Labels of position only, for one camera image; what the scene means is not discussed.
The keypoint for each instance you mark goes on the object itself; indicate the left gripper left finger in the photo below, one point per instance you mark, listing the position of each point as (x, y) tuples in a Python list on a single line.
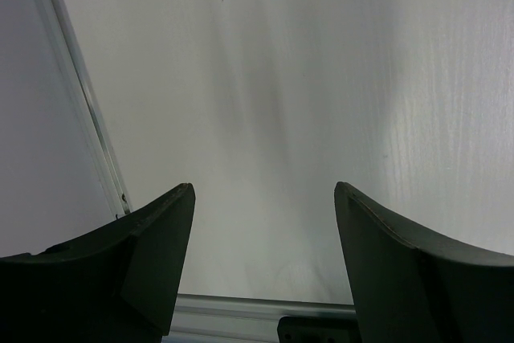
[(118, 283)]

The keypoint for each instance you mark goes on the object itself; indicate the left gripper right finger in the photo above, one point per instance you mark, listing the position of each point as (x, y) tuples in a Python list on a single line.
[(412, 284)]

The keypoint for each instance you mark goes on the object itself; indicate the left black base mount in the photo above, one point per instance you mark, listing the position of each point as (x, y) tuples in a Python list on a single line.
[(295, 329)]

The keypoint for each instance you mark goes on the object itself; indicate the aluminium frame post left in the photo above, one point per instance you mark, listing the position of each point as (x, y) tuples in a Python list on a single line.
[(71, 63)]

